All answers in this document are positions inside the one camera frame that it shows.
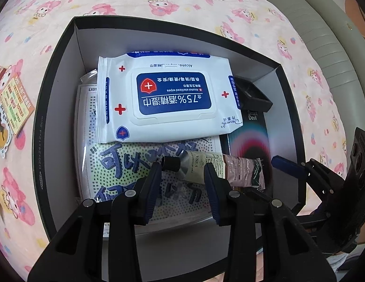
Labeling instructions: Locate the black phone accessory box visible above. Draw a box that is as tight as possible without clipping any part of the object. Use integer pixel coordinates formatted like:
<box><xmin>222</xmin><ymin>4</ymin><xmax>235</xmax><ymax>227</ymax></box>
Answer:
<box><xmin>224</xmin><ymin>109</ymin><xmax>273</xmax><ymax>191</ymax></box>

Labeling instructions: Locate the black cardboard box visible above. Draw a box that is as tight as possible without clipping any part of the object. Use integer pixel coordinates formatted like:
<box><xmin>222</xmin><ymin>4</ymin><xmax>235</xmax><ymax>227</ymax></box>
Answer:
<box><xmin>32</xmin><ymin>16</ymin><xmax>307</xmax><ymax>259</ymax></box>

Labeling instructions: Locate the colourful printed leaflet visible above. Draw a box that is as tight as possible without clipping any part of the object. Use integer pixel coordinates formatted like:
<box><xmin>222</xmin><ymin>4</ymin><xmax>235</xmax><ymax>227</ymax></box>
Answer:
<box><xmin>0</xmin><ymin>73</ymin><xmax>35</xmax><ymax>137</ymax></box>

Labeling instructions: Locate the small black plastic tray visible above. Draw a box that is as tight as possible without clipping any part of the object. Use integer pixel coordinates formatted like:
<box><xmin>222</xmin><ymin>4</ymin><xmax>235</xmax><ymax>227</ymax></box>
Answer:
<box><xmin>234</xmin><ymin>76</ymin><xmax>274</xmax><ymax>113</ymax></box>

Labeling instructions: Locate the grey padded bed frame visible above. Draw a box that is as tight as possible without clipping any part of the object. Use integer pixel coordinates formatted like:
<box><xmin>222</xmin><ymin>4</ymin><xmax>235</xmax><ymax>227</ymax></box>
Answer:
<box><xmin>254</xmin><ymin>0</ymin><xmax>365</xmax><ymax>93</ymax></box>

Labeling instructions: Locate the cream and pink hand cream tube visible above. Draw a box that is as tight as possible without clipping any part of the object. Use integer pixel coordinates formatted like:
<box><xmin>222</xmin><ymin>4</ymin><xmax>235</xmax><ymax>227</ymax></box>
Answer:
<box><xmin>161</xmin><ymin>150</ymin><xmax>266</xmax><ymax>190</ymax></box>

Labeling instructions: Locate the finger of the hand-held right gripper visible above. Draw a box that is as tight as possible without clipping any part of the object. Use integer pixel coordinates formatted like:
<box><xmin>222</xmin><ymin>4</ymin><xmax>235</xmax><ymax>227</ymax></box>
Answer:
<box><xmin>290</xmin><ymin>204</ymin><xmax>333</xmax><ymax>227</ymax></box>
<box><xmin>272</xmin><ymin>155</ymin><xmax>348</xmax><ymax>204</ymax></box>

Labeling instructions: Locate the pink printed blanket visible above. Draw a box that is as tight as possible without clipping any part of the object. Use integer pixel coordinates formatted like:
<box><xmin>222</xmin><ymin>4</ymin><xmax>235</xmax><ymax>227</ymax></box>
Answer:
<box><xmin>0</xmin><ymin>0</ymin><xmax>358</xmax><ymax>282</ymax></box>

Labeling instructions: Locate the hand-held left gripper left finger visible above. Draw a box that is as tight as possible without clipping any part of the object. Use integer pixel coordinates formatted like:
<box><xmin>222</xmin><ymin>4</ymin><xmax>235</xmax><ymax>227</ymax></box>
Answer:
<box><xmin>27</xmin><ymin>162</ymin><xmax>164</xmax><ymax>282</ymax></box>

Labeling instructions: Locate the white wet wipes pack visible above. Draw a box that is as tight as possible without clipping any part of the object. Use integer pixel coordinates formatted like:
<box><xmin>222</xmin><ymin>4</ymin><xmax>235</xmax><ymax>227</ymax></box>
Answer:
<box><xmin>96</xmin><ymin>51</ymin><xmax>244</xmax><ymax>144</ymax></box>

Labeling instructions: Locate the red and white card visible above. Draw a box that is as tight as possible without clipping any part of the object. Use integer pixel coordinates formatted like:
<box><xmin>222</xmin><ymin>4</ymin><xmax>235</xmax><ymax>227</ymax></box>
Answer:
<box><xmin>0</xmin><ymin>64</ymin><xmax>17</xmax><ymax>93</ymax></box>

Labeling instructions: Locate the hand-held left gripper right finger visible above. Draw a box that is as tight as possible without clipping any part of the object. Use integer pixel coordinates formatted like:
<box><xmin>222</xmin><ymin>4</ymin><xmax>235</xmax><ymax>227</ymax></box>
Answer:
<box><xmin>204</xmin><ymin>162</ymin><xmax>339</xmax><ymax>282</ymax></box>

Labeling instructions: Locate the cartoon figure sticker card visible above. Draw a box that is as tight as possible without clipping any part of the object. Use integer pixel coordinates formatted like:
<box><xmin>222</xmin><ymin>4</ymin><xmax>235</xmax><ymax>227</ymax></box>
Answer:
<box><xmin>0</xmin><ymin>103</ymin><xmax>15</xmax><ymax>157</ymax></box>

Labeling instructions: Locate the bagged dotted craft sheet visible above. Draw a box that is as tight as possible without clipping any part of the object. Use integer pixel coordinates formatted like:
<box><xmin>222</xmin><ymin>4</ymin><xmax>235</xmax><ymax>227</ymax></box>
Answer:
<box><xmin>77</xmin><ymin>70</ymin><xmax>227</xmax><ymax>226</ymax></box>

